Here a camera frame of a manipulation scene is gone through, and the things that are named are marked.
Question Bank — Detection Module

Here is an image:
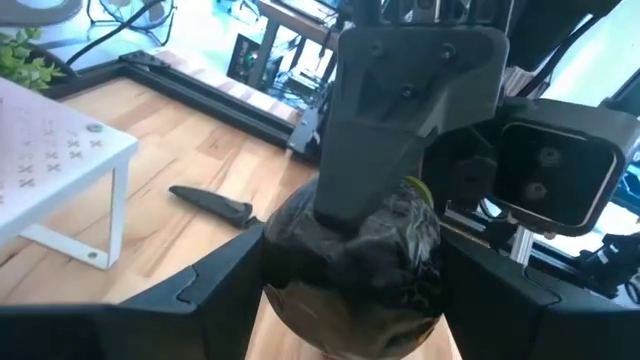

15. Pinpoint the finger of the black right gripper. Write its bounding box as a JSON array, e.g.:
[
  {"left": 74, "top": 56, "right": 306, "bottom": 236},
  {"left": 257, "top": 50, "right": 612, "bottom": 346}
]
[{"left": 313, "top": 24, "right": 510, "bottom": 236}]

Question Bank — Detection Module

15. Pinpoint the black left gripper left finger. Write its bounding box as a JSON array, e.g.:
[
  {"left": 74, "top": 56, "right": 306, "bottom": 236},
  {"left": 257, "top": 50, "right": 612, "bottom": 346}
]
[{"left": 0, "top": 224, "right": 265, "bottom": 360}]

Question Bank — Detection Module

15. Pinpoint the black table edge rail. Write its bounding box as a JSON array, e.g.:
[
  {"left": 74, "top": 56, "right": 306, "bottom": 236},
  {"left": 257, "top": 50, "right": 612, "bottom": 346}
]
[{"left": 42, "top": 49, "right": 324, "bottom": 166}]

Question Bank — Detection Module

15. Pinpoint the black computer tower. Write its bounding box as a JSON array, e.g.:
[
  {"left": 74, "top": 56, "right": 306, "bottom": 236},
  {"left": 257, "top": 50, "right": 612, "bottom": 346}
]
[{"left": 227, "top": 33, "right": 262, "bottom": 84}]

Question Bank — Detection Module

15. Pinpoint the black riveted knife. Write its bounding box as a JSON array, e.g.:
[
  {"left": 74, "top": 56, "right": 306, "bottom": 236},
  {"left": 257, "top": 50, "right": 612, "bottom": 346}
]
[{"left": 168, "top": 184, "right": 264, "bottom": 231}]

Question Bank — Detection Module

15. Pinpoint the green plant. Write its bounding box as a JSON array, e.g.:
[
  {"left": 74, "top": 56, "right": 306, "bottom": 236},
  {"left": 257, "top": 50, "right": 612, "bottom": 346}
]
[{"left": 0, "top": 27, "right": 64, "bottom": 91}]

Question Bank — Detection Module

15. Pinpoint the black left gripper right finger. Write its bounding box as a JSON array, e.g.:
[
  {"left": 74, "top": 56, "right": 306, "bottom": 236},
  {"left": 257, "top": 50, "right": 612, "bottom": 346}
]
[{"left": 439, "top": 227, "right": 640, "bottom": 360}]

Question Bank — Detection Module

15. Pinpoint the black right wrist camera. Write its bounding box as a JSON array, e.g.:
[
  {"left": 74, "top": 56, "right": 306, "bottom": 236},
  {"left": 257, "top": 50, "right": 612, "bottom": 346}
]
[{"left": 487, "top": 97, "right": 640, "bottom": 237}]

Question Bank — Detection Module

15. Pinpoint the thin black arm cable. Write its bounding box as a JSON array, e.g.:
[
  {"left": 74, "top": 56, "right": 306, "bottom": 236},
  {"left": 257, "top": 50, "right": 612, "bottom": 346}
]
[{"left": 517, "top": 14, "right": 609, "bottom": 99}]

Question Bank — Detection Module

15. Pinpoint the dark avocado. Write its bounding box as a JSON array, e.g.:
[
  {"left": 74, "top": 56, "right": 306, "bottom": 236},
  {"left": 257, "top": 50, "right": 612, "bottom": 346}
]
[{"left": 262, "top": 175, "right": 446, "bottom": 360}]

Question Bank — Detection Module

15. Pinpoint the wooden workbench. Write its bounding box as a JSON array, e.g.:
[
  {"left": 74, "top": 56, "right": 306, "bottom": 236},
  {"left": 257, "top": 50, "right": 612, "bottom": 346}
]
[{"left": 247, "top": 0, "right": 346, "bottom": 90}]

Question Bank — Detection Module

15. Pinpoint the white perforated metal shelf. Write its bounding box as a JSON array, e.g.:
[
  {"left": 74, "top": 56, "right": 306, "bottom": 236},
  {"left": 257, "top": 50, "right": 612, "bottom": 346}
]
[{"left": 0, "top": 77, "right": 140, "bottom": 271}]

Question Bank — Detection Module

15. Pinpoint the silver aluminium strut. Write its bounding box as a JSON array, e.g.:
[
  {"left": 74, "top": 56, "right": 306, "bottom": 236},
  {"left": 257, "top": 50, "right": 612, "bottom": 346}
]
[{"left": 509, "top": 224, "right": 536, "bottom": 266}]

